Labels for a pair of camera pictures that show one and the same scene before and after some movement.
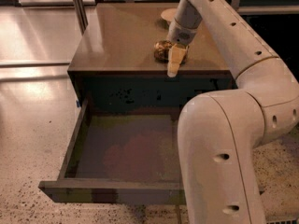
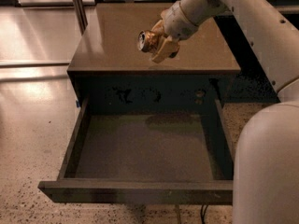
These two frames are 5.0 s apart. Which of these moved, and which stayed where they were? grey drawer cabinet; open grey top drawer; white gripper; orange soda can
Moved: white gripper; orange soda can
Stayed: grey drawer cabinet; open grey top drawer
